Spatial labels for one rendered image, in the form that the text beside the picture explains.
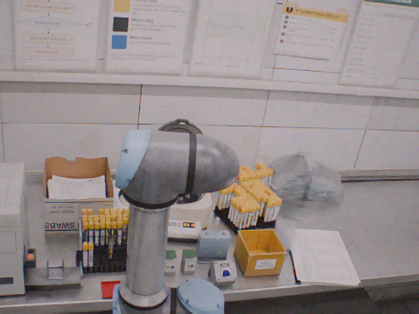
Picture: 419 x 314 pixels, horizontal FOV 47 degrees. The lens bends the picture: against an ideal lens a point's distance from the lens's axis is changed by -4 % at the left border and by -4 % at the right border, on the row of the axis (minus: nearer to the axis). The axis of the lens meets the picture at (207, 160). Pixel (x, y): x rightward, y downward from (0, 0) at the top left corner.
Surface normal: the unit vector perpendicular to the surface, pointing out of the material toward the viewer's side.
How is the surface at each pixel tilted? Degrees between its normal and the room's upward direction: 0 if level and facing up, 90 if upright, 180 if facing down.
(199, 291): 8
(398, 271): 0
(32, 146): 90
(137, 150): 42
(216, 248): 90
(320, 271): 1
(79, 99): 90
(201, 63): 92
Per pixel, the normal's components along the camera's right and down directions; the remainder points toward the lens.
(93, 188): 0.18, -0.86
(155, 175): 0.07, 0.44
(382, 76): 0.26, 0.53
